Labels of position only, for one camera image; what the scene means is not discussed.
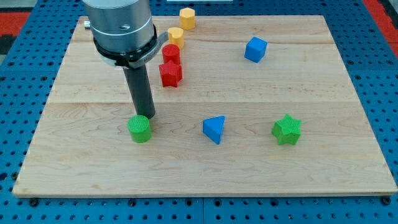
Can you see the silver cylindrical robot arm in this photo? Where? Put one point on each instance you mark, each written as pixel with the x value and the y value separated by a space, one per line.
pixel 123 32

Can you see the blue cube block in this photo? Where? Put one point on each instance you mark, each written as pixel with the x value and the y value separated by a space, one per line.
pixel 255 49

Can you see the green cylinder block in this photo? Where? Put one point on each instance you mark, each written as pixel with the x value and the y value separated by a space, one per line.
pixel 139 128

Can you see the light wooden board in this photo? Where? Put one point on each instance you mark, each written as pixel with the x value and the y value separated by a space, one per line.
pixel 82 148

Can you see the red star block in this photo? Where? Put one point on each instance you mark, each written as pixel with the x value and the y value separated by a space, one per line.
pixel 170 74

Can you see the green star block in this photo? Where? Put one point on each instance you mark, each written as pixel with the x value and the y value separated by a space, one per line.
pixel 287 130

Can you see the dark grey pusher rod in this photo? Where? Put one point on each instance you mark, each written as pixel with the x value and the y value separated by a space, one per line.
pixel 139 88

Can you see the yellow hexagon block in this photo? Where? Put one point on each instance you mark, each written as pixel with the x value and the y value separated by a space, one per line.
pixel 187 18

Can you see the red cylinder block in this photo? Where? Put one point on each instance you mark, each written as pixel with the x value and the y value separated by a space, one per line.
pixel 171 52

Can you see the blue triangle block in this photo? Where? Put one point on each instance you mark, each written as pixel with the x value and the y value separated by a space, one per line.
pixel 213 128

